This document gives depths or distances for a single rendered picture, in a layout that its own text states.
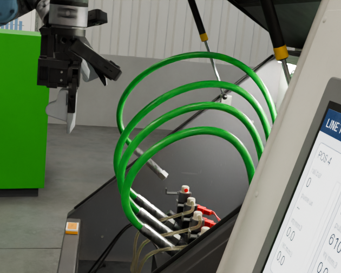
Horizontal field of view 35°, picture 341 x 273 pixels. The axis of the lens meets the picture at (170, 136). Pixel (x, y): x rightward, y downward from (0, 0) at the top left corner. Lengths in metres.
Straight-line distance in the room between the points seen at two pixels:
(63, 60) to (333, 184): 0.66
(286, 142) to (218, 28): 7.23
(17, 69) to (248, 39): 4.44
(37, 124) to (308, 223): 3.94
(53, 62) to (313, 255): 0.68
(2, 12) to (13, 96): 3.12
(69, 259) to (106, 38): 6.46
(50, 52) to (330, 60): 0.60
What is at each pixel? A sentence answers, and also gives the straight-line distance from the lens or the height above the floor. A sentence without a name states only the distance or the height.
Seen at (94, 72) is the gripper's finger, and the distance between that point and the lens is 1.38.
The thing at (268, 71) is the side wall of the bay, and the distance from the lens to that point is 1.50.
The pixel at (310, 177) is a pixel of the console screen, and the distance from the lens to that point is 0.64.
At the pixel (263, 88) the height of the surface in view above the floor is 1.37.
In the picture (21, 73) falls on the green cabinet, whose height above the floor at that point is 1.00.
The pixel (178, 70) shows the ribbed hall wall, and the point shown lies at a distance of 7.81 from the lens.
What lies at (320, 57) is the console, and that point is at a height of 1.46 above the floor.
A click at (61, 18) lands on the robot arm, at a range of 1.09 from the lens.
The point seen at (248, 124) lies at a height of 1.32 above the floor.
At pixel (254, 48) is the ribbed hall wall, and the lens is 8.18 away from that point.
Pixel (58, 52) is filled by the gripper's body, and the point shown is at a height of 1.41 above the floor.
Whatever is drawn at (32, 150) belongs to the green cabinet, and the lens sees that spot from 4.51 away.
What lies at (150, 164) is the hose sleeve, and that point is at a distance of 1.26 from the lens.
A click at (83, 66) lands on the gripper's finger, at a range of 1.29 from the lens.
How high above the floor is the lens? 1.49
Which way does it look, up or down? 11 degrees down
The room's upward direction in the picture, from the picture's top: 6 degrees clockwise
